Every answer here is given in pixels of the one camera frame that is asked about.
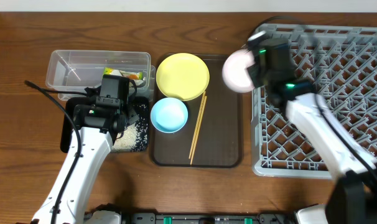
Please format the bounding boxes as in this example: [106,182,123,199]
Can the pink bowl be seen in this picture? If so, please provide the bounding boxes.
[222,49,254,93]

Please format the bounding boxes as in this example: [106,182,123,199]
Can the light blue bowl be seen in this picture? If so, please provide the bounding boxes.
[150,98,189,134]

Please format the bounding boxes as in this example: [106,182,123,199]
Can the green orange snack wrapper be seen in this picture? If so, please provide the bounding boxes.
[103,67,144,86]

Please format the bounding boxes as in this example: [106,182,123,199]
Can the wooden chopstick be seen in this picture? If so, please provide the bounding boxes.
[188,91,206,160]
[190,95,207,165]

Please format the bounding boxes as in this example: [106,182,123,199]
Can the yellow plate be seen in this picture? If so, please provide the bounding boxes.
[156,53,210,101]

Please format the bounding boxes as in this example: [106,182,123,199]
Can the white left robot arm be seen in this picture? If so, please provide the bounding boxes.
[32,97,149,223]

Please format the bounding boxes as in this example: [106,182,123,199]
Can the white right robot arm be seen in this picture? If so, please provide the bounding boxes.
[247,64,377,224]

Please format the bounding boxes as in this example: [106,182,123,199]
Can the grey dishwasher rack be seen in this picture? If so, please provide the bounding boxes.
[251,24,377,179]

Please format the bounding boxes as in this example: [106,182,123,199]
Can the spilled rice pile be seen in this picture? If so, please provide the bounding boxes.
[112,124,138,152]

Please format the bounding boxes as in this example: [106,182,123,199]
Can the black rectangular tray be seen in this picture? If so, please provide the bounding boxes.
[60,96,149,153]

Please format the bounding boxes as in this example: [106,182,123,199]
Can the clear plastic bin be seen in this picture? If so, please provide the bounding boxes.
[45,50,156,101]

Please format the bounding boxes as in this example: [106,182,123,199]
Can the brown serving tray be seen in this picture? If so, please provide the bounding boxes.
[148,54,243,168]

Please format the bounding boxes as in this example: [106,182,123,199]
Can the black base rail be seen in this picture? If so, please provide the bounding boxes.
[82,203,298,224]

